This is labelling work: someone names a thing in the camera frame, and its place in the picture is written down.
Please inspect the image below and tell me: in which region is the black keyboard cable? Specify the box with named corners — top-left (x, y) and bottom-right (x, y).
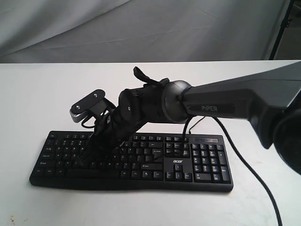
top-left (188, 117), bottom-right (283, 226)

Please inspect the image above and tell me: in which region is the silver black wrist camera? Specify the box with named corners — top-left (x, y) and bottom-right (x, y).
top-left (70, 89), bottom-right (116, 123)

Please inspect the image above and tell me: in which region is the black acer keyboard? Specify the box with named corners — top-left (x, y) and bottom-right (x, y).
top-left (29, 131), bottom-right (233, 193)

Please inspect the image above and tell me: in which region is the grey backdrop cloth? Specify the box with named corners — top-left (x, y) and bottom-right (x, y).
top-left (0, 0), bottom-right (289, 63)

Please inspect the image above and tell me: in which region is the black tripod stand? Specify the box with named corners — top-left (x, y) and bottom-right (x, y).
top-left (269, 0), bottom-right (294, 60)

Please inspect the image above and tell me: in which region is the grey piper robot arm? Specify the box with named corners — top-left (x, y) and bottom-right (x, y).
top-left (89, 62), bottom-right (301, 173)

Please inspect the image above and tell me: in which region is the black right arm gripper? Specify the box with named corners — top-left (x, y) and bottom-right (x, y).
top-left (79, 80), bottom-right (169, 166)

